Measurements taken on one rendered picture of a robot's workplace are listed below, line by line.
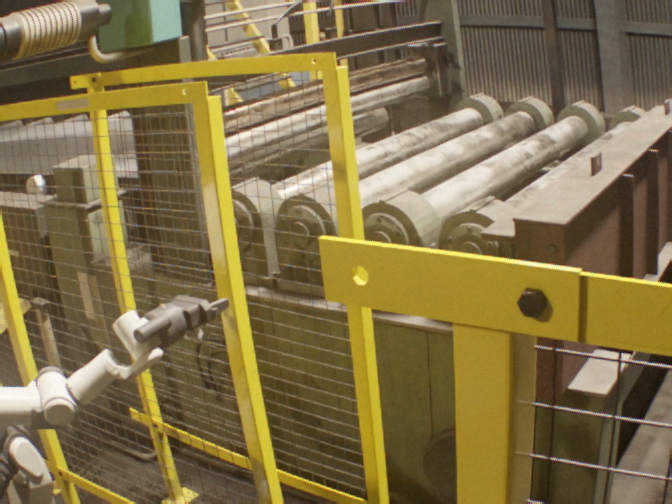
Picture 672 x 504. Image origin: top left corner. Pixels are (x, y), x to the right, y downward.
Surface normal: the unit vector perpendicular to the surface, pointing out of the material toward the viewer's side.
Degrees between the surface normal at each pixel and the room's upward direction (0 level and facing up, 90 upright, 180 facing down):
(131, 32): 90
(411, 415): 90
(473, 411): 90
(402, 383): 90
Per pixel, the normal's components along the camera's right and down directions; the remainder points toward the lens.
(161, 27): 0.82, 0.11
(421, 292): -0.56, 0.33
